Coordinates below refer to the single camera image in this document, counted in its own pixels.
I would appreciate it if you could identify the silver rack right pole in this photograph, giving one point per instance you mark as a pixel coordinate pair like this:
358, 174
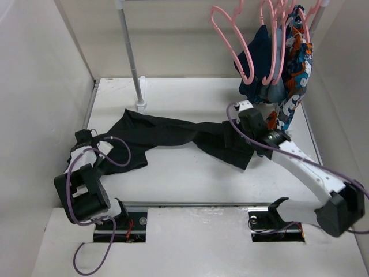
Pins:
317, 11

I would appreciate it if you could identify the black trousers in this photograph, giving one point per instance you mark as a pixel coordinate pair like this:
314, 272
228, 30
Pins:
144, 132

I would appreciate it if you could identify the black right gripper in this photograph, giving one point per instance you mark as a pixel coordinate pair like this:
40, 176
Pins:
240, 122

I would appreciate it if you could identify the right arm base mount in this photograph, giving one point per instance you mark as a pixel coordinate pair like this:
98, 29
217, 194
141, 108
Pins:
266, 225

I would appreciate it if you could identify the patterned orange teal garment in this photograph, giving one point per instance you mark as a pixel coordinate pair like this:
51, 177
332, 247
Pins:
295, 73

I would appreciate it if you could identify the grey blue hanging garment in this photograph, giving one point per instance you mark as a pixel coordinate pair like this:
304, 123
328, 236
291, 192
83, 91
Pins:
270, 92

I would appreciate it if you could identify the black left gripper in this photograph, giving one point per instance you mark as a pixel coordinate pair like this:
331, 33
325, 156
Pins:
99, 170

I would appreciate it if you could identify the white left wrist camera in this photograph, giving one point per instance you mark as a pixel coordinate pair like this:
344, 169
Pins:
105, 148

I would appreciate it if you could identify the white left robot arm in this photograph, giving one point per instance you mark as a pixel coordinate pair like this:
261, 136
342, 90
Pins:
79, 188

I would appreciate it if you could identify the white rack left foot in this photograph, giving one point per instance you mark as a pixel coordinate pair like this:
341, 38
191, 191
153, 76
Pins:
140, 89

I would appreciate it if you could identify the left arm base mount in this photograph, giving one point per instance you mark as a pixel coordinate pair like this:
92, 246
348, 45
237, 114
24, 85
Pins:
132, 230

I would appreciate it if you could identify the silver rack left pole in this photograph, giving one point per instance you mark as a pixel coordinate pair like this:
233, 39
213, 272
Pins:
120, 8

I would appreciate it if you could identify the navy blue hanging garment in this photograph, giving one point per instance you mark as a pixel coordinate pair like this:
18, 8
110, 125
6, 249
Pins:
260, 49

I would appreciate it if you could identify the silver rack pole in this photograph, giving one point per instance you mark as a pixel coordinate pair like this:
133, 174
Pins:
317, 11
120, 8

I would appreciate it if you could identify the metal rail strip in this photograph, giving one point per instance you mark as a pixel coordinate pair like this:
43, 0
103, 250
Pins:
193, 204

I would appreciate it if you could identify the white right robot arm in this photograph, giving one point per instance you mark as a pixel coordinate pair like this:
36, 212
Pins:
339, 199

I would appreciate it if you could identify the pink hanger with navy garment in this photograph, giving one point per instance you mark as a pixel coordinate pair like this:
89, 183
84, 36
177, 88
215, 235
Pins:
275, 13

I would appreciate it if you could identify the pink hanger with patterned garment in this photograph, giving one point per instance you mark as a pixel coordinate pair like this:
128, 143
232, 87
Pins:
298, 18

